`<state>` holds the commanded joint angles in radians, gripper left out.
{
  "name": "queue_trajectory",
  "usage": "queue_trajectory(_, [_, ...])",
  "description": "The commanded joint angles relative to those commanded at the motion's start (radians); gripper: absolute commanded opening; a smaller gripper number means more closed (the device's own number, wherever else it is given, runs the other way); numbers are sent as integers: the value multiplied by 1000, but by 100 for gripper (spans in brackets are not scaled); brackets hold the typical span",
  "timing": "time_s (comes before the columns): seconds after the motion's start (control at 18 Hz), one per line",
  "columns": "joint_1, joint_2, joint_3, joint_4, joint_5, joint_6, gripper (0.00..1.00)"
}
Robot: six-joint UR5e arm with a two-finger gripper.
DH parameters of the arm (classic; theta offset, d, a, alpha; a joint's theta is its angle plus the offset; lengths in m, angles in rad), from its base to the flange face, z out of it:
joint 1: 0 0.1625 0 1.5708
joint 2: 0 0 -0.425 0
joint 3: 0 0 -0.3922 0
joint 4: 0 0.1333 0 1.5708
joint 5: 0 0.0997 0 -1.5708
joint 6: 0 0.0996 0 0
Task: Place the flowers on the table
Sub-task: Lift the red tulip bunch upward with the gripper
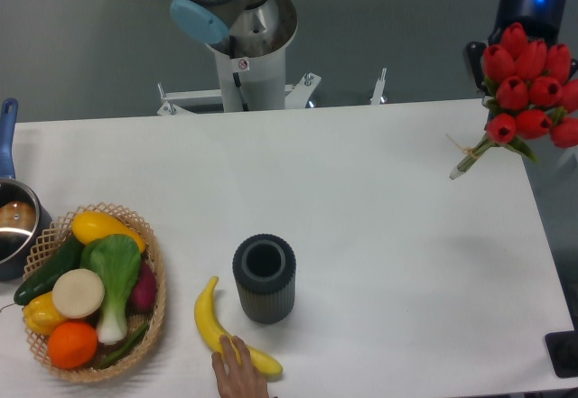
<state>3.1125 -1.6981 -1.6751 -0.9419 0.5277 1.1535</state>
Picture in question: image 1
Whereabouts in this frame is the red tulip bouquet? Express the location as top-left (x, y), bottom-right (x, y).
top-left (449, 23), bottom-right (577, 180)

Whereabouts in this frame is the green bok choy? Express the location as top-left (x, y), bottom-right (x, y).
top-left (80, 235), bottom-right (141, 346)

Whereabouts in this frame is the cream round bun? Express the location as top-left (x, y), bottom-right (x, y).
top-left (52, 268), bottom-right (105, 319)

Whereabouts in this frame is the yellow squash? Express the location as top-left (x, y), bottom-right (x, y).
top-left (71, 211), bottom-right (146, 254)

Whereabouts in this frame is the dark grey ribbed vase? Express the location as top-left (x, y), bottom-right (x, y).
top-left (232, 234), bottom-right (296, 325)

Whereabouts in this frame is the orange fruit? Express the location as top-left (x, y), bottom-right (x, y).
top-left (48, 321), bottom-right (98, 369)

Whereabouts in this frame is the bare human hand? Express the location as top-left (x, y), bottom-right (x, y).
top-left (211, 335), bottom-right (269, 398)

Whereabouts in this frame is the dark green cucumber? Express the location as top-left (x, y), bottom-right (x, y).
top-left (14, 235), bottom-right (84, 306)

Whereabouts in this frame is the yellow banana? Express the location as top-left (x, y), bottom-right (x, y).
top-left (194, 276), bottom-right (284, 379)

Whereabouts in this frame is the black device at table edge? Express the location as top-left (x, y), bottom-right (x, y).
top-left (545, 330), bottom-right (578, 378)

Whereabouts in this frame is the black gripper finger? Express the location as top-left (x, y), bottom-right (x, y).
top-left (464, 42), bottom-right (487, 89)

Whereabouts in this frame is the purple sweet potato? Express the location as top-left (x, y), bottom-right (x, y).
top-left (129, 262), bottom-right (157, 312)

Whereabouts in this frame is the woven wicker basket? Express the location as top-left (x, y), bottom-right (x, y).
top-left (23, 202), bottom-right (166, 384)

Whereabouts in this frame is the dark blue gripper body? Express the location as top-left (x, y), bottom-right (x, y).
top-left (488, 0), bottom-right (566, 47)

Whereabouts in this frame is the green bean pod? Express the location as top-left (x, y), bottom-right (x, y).
top-left (94, 322), bottom-right (149, 370)

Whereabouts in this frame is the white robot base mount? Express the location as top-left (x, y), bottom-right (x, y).
top-left (156, 32), bottom-right (388, 117)

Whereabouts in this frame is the blue handled saucepan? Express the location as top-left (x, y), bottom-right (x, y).
top-left (1, 98), bottom-right (51, 282)

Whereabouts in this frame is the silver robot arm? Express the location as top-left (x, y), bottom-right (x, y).
top-left (170, 0), bottom-right (566, 86)

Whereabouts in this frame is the yellow bell pepper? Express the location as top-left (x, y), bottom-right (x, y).
top-left (23, 292), bottom-right (68, 336)

